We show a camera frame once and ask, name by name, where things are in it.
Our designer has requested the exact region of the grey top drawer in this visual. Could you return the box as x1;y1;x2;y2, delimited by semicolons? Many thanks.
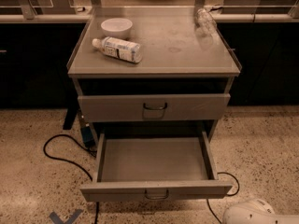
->
78;94;230;122

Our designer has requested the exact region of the blue power adapter box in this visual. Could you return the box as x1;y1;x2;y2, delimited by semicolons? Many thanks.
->
80;126;95;147

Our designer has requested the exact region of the grey metal drawer cabinet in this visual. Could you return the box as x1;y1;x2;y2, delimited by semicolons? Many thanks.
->
68;7;240;139

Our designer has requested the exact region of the black floor cable right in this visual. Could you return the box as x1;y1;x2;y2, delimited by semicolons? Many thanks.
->
206;171;241;224

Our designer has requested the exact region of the white ceramic bowl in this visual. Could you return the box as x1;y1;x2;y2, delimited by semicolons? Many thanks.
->
101;18;133;39

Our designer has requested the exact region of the grey drawer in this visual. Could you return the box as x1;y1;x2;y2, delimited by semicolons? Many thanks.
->
80;132;233;202
78;94;230;122

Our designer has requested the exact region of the black floor cable left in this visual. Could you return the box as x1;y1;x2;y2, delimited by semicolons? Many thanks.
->
42;133;100;224

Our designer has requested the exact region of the black floor cable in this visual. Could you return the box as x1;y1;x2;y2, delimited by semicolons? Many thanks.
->
206;171;241;224
42;133;100;224

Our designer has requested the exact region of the white labelled plastic bottle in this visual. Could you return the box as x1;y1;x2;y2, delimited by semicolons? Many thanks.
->
92;36;143;63

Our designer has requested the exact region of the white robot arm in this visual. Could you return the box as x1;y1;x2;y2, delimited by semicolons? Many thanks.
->
222;199;299;224

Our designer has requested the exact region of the clear crumpled plastic bottle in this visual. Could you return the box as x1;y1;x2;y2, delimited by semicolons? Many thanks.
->
196;8;217;35

